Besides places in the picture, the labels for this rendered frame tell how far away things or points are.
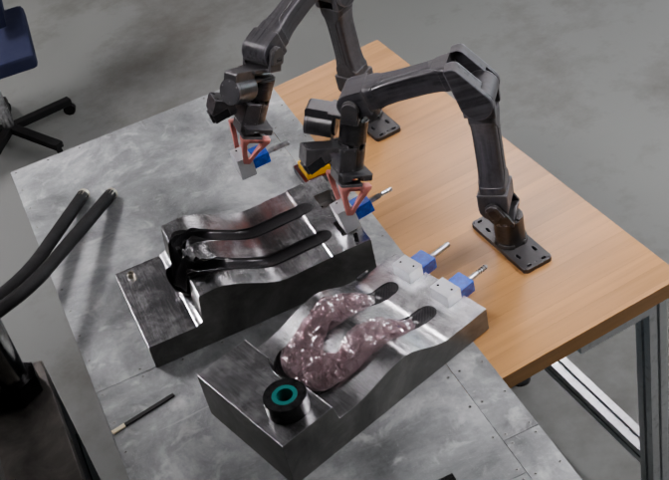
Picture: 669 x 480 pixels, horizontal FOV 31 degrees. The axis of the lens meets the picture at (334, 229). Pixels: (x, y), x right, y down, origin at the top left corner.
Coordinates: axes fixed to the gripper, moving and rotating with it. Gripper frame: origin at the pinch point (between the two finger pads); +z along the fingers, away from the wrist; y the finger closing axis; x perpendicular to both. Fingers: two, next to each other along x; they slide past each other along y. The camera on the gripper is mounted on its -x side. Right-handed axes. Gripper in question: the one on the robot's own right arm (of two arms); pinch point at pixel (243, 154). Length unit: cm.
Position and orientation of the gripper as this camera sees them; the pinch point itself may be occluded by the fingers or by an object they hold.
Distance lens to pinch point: 272.1
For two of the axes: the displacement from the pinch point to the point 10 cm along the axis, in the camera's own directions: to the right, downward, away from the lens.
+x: 8.8, -0.2, 4.7
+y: 4.0, 5.5, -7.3
